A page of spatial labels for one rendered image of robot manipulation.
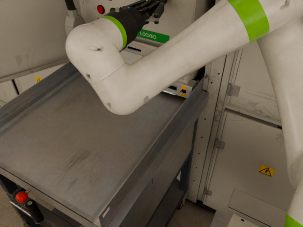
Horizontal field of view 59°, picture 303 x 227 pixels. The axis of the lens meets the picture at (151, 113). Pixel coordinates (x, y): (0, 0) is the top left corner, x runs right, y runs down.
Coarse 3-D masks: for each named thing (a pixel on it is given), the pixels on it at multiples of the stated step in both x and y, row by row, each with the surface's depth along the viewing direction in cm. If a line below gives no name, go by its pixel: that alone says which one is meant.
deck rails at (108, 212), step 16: (64, 64) 116; (48, 80) 111; (64, 80) 119; (16, 96) 100; (32, 96) 106; (48, 96) 110; (192, 96) 103; (0, 112) 96; (16, 112) 102; (176, 112) 93; (0, 128) 97; (160, 144) 88; (144, 160) 80; (128, 176) 74; (128, 192) 77; (112, 208) 71; (96, 224) 70
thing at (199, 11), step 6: (78, 0) 107; (198, 0) 85; (204, 0) 89; (210, 0) 95; (198, 6) 86; (204, 6) 91; (210, 6) 97; (198, 12) 88; (204, 12) 93; (132, 48) 109; (198, 72) 112; (192, 78) 107
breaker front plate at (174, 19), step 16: (80, 0) 106; (96, 0) 102; (112, 0) 98; (128, 0) 95; (176, 0) 86; (192, 0) 83; (96, 16) 107; (176, 16) 89; (192, 16) 86; (160, 32) 96; (176, 32) 93; (128, 48) 108
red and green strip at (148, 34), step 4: (140, 32) 101; (144, 32) 100; (148, 32) 99; (152, 32) 98; (156, 32) 97; (140, 36) 102; (144, 36) 101; (148, 36) 100; (152, 36) 99; (156, 36) 98; (160, 36) 97; (164, 36) 96; (168, 36) 95; (152, 40) 100; (156, 40) 99; (160, 40) 98; (164, 40) 97; (168, 40) 96
